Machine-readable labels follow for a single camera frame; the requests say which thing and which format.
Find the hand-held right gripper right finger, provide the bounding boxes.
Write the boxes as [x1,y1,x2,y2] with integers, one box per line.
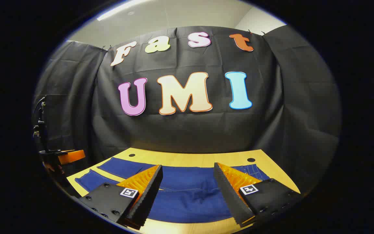
[213,162,302,227]

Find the black backdrop cloth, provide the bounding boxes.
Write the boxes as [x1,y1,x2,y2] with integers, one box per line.
[32,25,342,195]

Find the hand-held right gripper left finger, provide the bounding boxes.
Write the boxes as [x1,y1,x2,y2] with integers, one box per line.
[78,164,163,230]

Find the blue denim jeans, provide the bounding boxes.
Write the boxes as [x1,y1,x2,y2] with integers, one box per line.
[75,157,271,223]

